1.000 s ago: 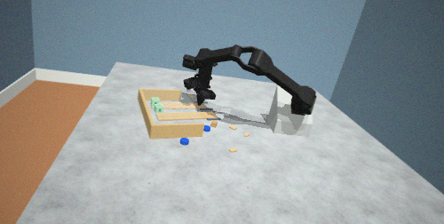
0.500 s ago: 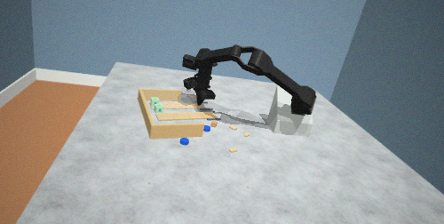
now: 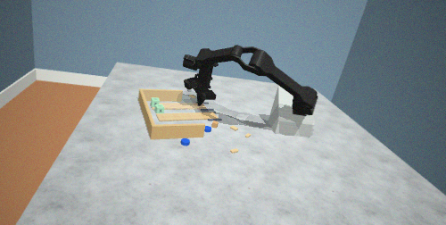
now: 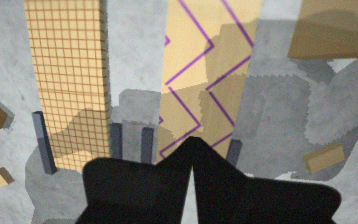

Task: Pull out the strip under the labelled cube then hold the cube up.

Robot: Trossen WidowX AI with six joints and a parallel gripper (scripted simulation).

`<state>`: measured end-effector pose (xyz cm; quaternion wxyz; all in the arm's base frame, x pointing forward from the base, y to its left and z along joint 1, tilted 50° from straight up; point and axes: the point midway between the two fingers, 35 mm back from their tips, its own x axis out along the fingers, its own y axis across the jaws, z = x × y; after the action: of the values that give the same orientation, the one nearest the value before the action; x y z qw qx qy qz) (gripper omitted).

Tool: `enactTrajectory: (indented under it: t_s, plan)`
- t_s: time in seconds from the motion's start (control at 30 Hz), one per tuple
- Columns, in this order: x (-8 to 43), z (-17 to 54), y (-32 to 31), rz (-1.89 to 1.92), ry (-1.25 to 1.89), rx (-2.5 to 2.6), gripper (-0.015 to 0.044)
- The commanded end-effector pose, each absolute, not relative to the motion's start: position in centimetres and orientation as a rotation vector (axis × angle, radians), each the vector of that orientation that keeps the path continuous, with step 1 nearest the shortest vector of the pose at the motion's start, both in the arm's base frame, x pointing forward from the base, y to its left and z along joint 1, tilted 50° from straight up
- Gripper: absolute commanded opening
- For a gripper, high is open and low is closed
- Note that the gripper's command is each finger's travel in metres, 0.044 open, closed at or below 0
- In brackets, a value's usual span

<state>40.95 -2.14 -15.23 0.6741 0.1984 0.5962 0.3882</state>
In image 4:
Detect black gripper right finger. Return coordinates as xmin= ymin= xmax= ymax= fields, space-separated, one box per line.
xmin=193 ymin=137 xmax=342 ymax=224

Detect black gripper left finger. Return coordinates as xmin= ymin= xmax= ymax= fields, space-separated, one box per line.
xmin=82 ymin=136 xmax=196 ymax=224

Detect tan flat strip with grid pattern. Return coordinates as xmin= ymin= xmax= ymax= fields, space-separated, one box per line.
xmin=24 ymin=6 xmax=111 ymax=171

